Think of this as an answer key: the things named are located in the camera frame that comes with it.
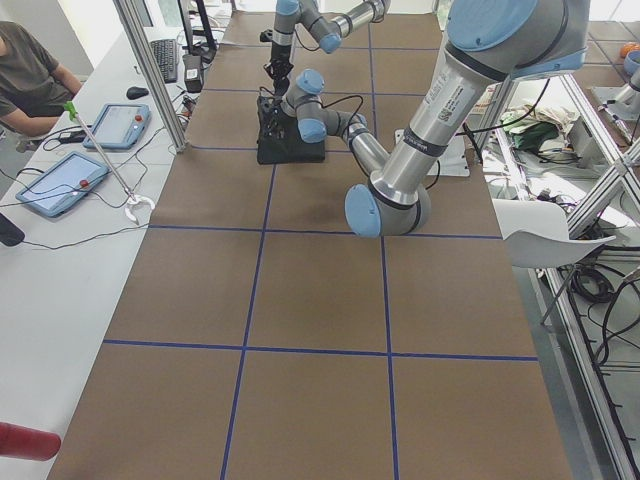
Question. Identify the aluminium frame rail structure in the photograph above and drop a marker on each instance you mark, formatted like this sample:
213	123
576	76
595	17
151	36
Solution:
619	176

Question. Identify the pile of green white cloths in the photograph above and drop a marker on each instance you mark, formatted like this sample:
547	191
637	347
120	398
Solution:
530	132

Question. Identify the black computer mouse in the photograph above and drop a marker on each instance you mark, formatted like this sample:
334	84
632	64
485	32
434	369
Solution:
136	92

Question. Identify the reacher grabber stick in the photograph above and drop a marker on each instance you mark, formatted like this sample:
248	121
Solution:
133	200

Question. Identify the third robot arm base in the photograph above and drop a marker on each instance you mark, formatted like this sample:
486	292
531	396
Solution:
622	102

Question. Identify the red cylinder bottle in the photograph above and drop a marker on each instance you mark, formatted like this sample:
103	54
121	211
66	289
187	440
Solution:
29	444

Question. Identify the white plastic chair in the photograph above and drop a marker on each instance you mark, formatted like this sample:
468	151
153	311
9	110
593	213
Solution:
536	234

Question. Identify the far teach pendant tablet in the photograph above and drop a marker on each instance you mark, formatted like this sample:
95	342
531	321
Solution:
120	126

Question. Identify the near teach pendant tablet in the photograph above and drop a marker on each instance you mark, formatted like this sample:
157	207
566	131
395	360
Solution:
64	184

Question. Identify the seated person in green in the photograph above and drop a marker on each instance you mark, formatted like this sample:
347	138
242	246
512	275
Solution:
34	85

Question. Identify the black keyboard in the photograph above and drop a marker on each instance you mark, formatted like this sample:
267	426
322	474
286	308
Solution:
165	53

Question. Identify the black printed t-shirt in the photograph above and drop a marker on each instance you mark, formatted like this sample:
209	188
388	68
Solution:
292	149

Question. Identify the black box with label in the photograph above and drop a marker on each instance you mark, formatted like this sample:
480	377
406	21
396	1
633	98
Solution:
193	73

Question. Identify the teach pendant tablet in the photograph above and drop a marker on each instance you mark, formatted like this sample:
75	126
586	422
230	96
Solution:
64	184
120	126

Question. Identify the aluminium frame post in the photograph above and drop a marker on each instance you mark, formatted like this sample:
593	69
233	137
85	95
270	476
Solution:
139	43

